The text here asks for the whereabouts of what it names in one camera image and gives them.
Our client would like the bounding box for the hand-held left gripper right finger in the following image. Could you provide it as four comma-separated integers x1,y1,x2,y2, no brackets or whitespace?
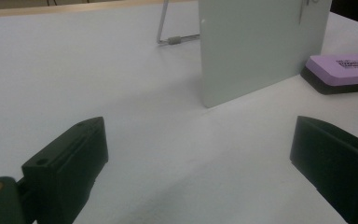
289,115,358,224

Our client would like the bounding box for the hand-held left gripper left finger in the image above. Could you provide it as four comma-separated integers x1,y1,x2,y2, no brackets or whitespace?
21,116,110,224

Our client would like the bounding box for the purple whiteboard eraser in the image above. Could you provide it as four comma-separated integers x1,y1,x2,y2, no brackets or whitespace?
300,53,358,95

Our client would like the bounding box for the pale green whiteboard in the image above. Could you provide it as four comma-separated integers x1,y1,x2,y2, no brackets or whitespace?
198,0,333,109

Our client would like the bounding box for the metal whiteboard stand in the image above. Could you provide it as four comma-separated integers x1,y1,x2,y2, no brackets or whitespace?
156,0,200,46

